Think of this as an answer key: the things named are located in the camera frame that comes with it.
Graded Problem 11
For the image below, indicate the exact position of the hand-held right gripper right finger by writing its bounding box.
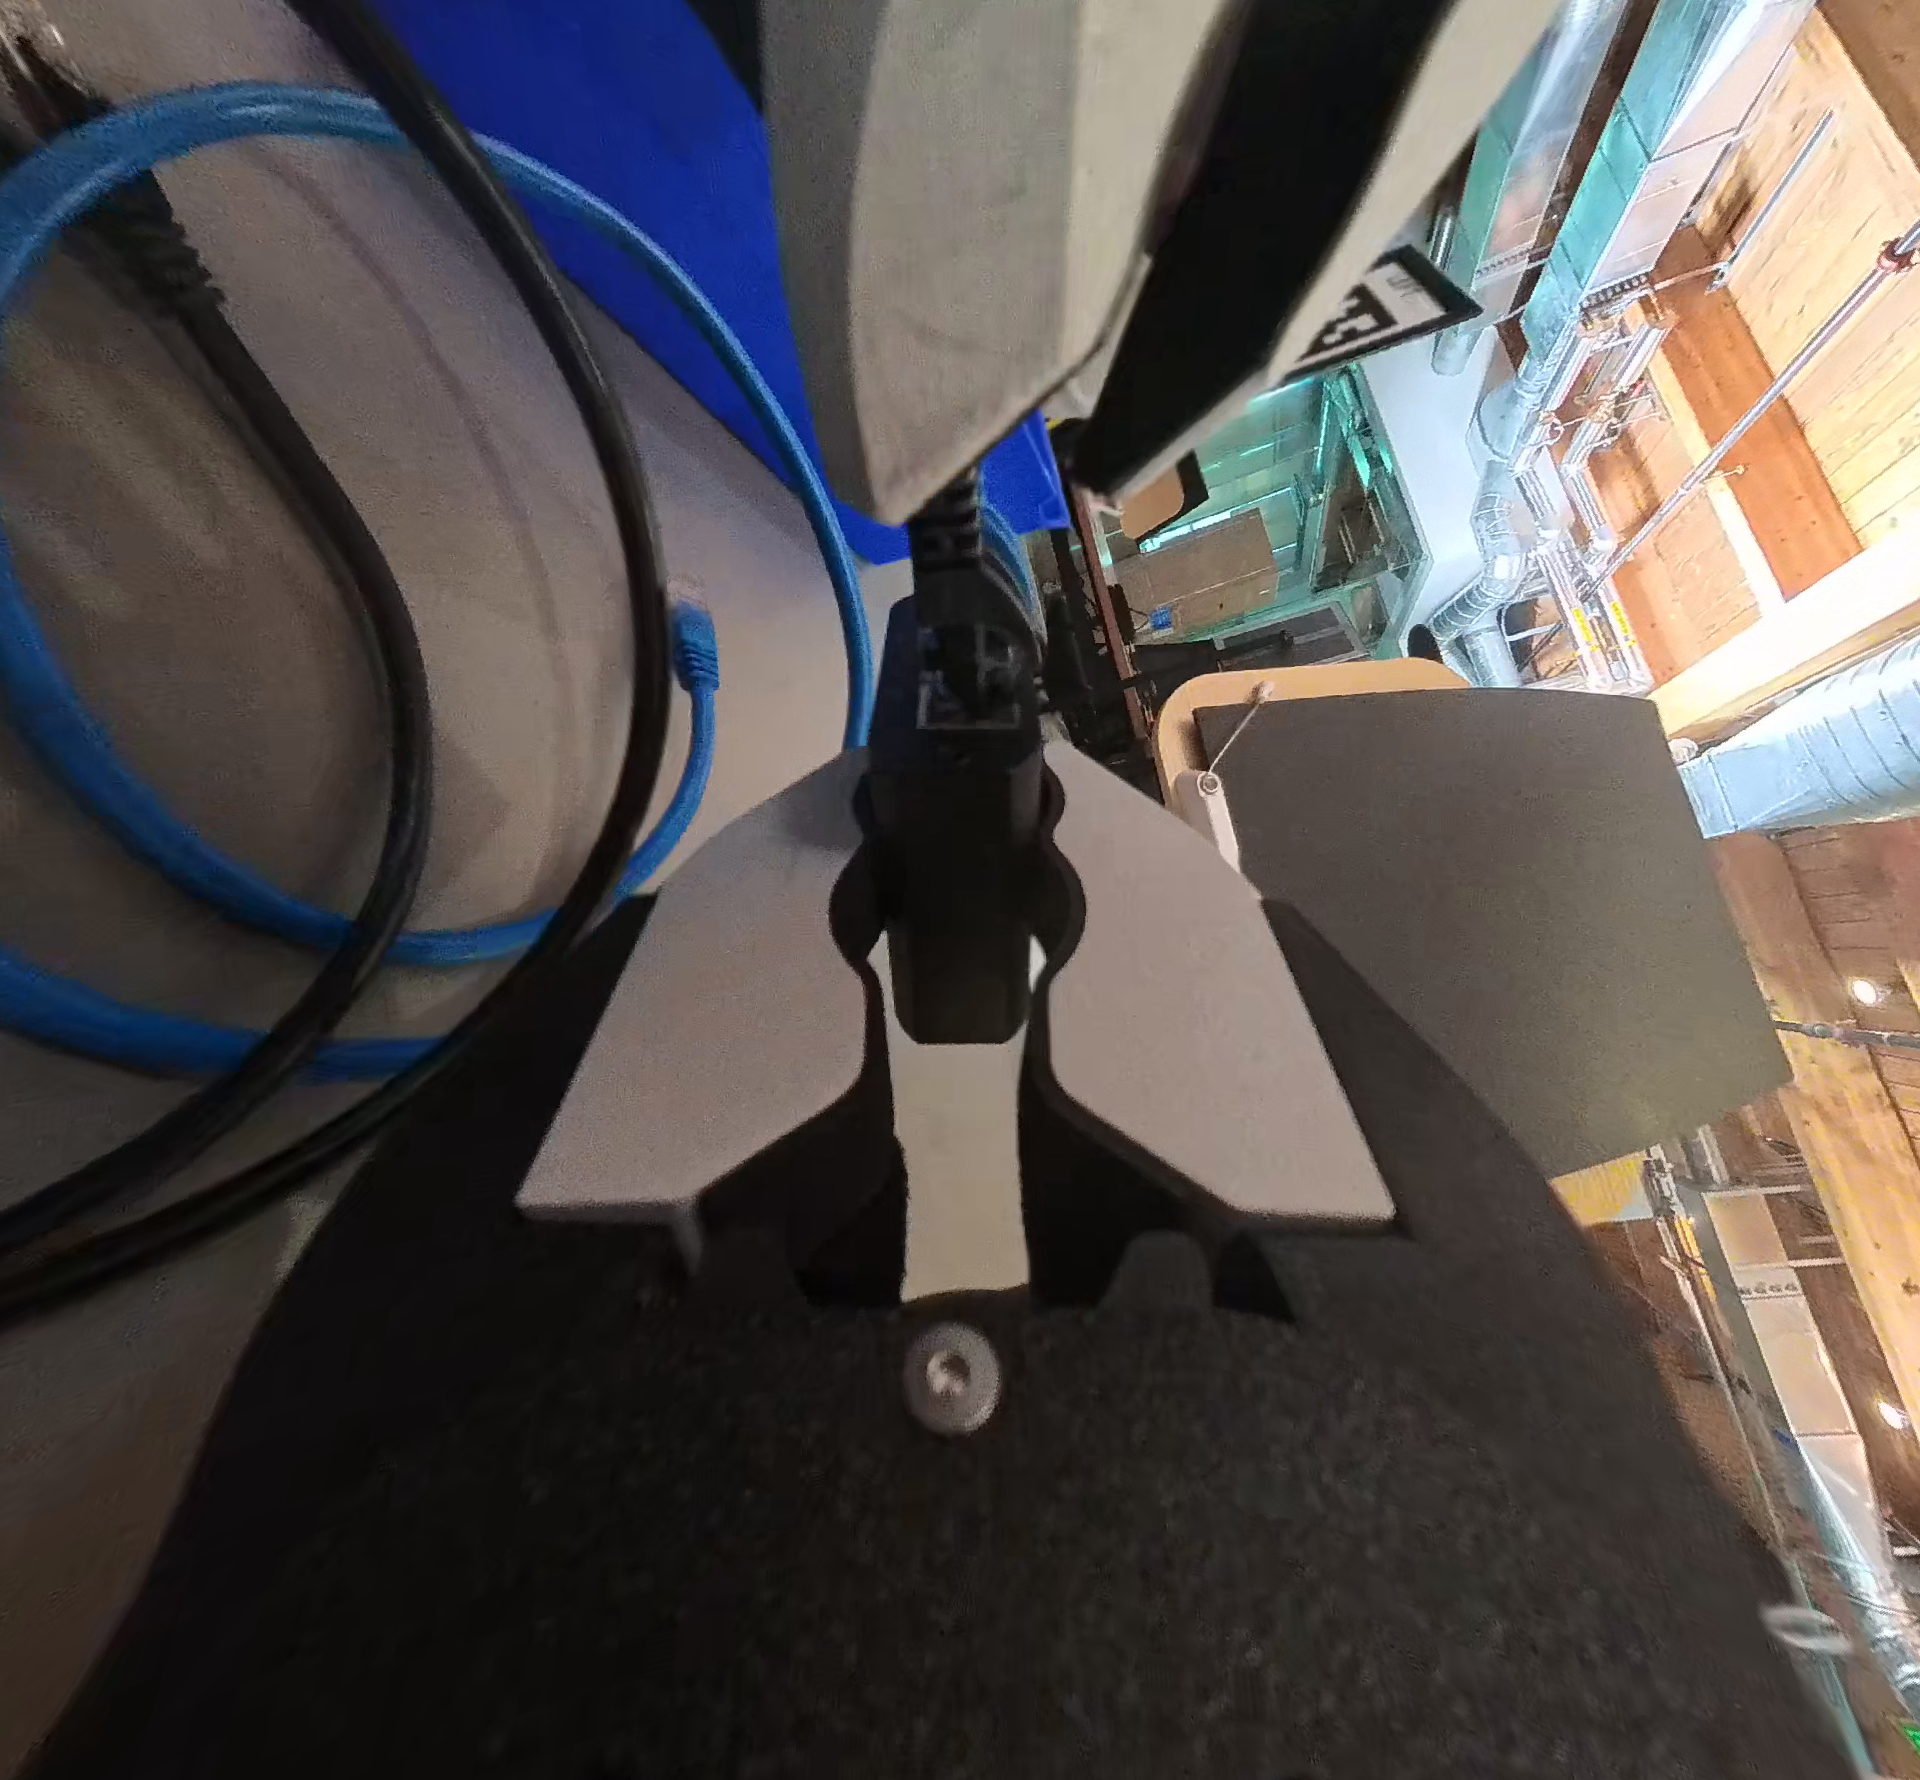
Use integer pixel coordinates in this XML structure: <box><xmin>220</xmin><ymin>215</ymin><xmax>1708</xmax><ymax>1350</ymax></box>
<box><xmin>1020</xmin><ymin>743</ymin><xmax>1402</xmax><ymax>1309</ymax></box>

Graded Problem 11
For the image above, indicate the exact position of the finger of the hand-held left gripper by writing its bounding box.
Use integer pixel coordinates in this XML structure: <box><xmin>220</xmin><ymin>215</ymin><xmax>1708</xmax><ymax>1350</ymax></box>
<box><xmin>755</xmin><ymin>0</ymin><xmax>1311</xmax><ymax>527</ymax></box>
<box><xmin>1068</xmin><ymin>0</ymin><xmax>1679</xmax><ymax>495</ymax></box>

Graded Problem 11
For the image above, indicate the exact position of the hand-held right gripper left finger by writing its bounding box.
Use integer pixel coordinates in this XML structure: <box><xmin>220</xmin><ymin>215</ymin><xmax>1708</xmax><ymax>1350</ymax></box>
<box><xmin>515</xmin><ymin>754</ymin><xmax>912</xmax><ymax>1309</ymax></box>

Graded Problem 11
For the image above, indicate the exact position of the black ethernet adapter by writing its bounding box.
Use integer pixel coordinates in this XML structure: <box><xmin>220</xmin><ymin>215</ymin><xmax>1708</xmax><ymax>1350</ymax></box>
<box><xmin>867</xmin><ymin>595</ymin><xmax>1053</xmax><ymax>1048</ymax></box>

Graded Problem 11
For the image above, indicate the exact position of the blue plastic bin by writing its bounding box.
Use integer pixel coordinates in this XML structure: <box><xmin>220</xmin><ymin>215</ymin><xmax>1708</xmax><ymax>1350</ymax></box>
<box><xmin>330</xmin><ymin>0</ymin><xmax>1075</xmax><ymax>567</ymax></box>

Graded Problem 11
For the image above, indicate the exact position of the black ethernet cable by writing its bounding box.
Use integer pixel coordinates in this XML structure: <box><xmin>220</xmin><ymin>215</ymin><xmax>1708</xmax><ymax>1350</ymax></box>
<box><xmin>0</xmin><ymin>0</ymin><xmax>1053</xmax><ymax>1325</ymax></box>

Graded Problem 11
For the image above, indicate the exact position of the blue ethernet cable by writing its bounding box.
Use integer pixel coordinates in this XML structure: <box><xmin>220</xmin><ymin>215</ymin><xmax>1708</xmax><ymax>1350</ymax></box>
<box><xmin>0</xmin><ymin>83</ymin><xmax>881</xmax><ymax>1081</ymax></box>

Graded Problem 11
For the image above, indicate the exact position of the black white marker tag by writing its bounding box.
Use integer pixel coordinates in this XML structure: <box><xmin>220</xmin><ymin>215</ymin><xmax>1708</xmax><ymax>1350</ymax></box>
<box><xmin>1281</xmin><ymin>245</ymin><xmax>1488</xmax><ymax>382</ymax></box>

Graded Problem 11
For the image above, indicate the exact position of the silver ribbed ventilation duct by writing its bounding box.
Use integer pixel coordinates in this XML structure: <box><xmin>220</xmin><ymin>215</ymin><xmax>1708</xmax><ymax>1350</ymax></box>
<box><xmin>1679</xmin><ymin>639</ymin><xmax>1920</xmax><ymax>841</ymax></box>

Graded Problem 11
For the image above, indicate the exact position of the silver rectangular ventilation duct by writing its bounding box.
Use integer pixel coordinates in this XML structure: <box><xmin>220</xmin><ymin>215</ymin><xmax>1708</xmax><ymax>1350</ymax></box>
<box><xmin>1680</xmin><ymin>1164</ymin><xmax>1920</xmax><ymax>1706</ymax></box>

